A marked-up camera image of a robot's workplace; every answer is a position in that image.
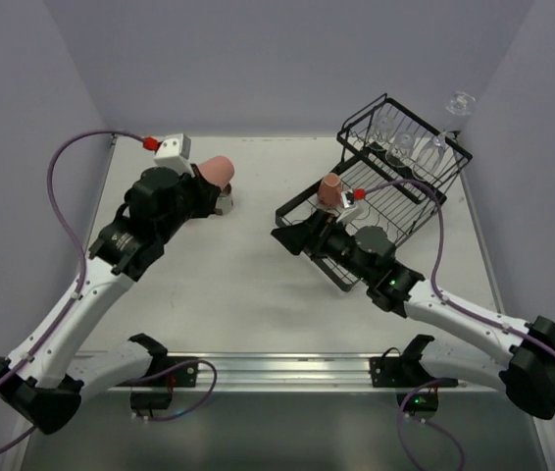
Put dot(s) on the black controller box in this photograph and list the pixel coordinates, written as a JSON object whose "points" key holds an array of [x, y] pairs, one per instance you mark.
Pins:
{"points": [[149, 402], [421, 403]]}

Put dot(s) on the pink tall tumbler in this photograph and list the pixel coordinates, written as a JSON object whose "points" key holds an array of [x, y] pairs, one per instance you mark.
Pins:
{"points": [[217, 170]]}

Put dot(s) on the tall glass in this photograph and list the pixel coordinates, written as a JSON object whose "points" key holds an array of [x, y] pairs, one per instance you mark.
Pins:
{"points": [[461, 106]]}

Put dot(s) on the clear wine glass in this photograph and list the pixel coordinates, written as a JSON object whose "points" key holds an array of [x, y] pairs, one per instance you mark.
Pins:
{"points": [[381, 131], [399, 154], [430, 157]]}

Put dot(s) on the left black controller box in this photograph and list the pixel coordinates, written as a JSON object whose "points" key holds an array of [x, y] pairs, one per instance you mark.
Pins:
{"points": [[149, 402]]}

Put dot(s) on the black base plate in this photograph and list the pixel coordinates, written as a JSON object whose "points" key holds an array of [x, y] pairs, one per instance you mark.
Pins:
{"points": [[395, 372], [183, 377]]}

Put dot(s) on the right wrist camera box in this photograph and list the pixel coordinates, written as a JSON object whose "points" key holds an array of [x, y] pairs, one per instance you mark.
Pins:
{"points": [[350, 208]]}

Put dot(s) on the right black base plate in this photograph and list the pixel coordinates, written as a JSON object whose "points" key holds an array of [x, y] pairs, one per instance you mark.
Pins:
{"points": [[395, 372]]}

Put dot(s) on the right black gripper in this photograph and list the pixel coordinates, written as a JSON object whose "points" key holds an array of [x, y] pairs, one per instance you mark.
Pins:
{"points": [[314, 235]]}

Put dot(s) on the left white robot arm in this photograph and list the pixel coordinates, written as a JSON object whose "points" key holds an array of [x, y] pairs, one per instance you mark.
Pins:
{"points": [[39, 378]]}

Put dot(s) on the right black controller box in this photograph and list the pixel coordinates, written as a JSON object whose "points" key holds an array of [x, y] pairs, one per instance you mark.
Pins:
{"points": [[421, 403]]}

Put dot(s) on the white brown ceramic cup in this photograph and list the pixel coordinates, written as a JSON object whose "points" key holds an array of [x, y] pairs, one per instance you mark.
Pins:
{"points": [[224, 202]]}

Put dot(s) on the black wire dish rack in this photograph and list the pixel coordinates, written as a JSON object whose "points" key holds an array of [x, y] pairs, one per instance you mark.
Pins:
{"points": [[400, 211]]}

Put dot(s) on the salmon pink mug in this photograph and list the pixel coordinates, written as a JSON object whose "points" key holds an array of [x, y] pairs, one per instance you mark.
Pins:
{"points": [[329, 190]]}

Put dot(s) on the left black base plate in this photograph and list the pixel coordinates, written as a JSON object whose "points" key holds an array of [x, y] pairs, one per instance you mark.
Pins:
{"points": [[183, 377]]}

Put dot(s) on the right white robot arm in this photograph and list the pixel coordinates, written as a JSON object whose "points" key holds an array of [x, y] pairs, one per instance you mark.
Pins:
{"points": [[506, 354]]}

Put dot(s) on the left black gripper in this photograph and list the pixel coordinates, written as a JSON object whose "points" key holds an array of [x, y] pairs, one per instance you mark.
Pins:
{"points": [[204, 191]]}

